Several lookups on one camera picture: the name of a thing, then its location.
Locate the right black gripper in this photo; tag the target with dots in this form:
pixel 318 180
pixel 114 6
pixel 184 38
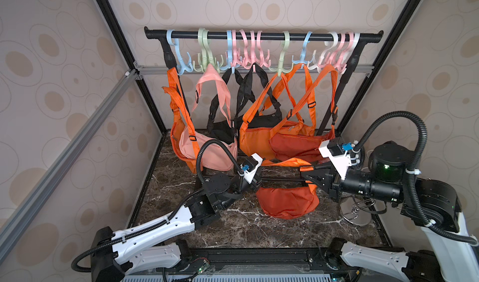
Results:
pixel 335 179

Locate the dark orange crossbody bag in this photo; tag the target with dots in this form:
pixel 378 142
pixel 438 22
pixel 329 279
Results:
pixel 285 144
pixel 288 203

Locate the pink crossbody bag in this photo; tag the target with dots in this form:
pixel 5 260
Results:
pixel 218 155

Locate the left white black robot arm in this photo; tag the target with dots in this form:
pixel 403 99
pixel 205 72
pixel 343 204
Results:
pixel 115 254

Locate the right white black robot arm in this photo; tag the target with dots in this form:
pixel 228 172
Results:
pixel 391 174

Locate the white plastic hook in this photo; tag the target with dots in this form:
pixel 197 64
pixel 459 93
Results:
pixel 336 52

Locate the green middle hook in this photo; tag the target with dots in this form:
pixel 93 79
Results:
pixel 280 69

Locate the light blue right hook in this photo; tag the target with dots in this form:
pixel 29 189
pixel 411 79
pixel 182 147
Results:
pixel 303 61

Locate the light blue hook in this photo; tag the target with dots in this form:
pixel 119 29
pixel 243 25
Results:
pixel 303 61
pixel 185 66

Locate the pink plastic hook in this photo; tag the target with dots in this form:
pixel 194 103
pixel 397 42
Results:
pixel 252 51

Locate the light blue leftmost hook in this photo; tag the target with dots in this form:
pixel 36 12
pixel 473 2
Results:
pixel 185 66

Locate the green plastic hook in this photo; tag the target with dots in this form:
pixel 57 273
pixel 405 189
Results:
pixel 205 57

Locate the black clothes rack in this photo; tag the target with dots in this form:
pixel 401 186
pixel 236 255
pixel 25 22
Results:
pixel 353 62

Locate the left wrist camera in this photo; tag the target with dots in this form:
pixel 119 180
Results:
pixel 252 164

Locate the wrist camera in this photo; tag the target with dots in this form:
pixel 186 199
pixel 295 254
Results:
pixel 252 164
pixel 342 155

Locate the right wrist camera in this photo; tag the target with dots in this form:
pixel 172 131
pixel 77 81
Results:
pixel 342 155

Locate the chrome wire hook stand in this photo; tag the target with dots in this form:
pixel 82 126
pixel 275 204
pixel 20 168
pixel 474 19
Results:
pixel 355 210

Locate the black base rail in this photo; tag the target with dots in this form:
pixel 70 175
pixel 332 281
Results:
pixel 258 259

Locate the aluminium side rail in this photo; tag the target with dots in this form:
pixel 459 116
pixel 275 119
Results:
pixel 21 219

